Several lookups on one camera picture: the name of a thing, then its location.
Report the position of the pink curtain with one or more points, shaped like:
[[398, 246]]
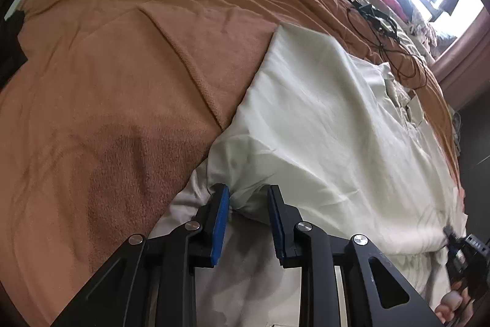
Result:
[[465, 62]]

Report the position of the black cloth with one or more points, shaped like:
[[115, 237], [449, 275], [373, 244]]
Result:
[[11, 43]]

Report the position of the orange fleece blanket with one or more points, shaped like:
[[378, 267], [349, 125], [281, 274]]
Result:
[[95, 82]]

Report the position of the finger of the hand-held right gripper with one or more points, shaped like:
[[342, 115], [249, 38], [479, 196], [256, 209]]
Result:
[[451, 237]]

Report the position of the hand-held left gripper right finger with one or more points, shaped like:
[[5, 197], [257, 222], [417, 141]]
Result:
[[275, 223]]

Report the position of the cream satin garment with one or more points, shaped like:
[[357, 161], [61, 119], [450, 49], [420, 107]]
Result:
[[325, 127]]

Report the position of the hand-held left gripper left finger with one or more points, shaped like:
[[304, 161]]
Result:
[[220, 227]]

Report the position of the person's right hand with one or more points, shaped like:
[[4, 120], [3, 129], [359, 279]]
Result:
[[451, 302]]

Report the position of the beige bedding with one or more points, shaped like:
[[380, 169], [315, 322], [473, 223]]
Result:
[[407, 43]]

